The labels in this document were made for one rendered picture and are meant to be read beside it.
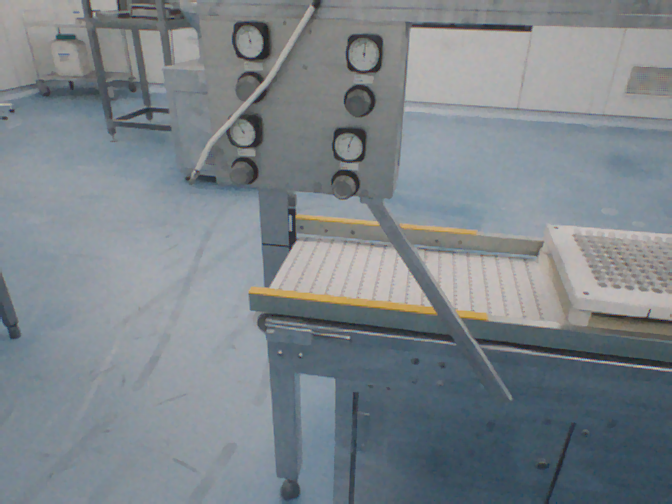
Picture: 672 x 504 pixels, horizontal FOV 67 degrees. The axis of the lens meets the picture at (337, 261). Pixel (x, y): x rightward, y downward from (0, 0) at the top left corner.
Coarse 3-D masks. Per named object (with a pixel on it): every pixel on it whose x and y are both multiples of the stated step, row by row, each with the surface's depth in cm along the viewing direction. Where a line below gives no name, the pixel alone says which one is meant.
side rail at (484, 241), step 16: (304, 224) 97; (320, 224) 97; (336, 224) 96; (352, 224) 96; (384, 240) 96; (416, 240) 95; (432, 240) 94; (448, 240) 94; (464, 240) 93; (480, 240) 92; (496, 240) 92; (512, 240) 91; (528, 240) 91
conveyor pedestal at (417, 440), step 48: (336, 384) 85; (336, 432) 90; (384, 432) 89; (432, 432) 87; (480, 432) 85; (528, 432) 83; (576, 432) 82; (624, 432) 80; (336, 480) 97; (384, 480) 95; (432, 480) 93; (480, 480) 91; (528, 480) 89; (576, 480) 87; (624, 480) 85
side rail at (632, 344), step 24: (288, 312) 74; (312, 312) 73; (336, 312) 73; (360, 312) 72; (384, 312) 71; (408, 312) 70; (480, 336) 70; (504, 336) 69; (528, 336) 69; (552, 336) 68; (576, 336) 67; (600, 336) 67; (624, 336) 66; (648, 336) 66
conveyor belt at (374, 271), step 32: (288, 256) 92; (320, 256) 91; (352, 256) 92; (384, 256) 92; (448, 256) 92; (480, 256) 92; (512, 256) 93; (288, 288) 82; (320, 288) 82; (352, 288) 82; (384, 288) 82; (416, 288) 82; (448, 288) 83; (480, 288) 83; (512, 288) 83; (544, 288) 83; (256, 320) 78; (544, 320) 75
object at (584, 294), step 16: (560, 240) 82; (560, 256) 78; (576, 256) 78; (560, 272) 76; (576, 272) 73; (576, 288) 69; (592, 288) 70; (608, 288) 70; (624, 288) 70; (576, 304) 68; (592, 304) 67; (608, 304) 67; (624, 304) 66; (640, 304) 66; (656, 304) 66
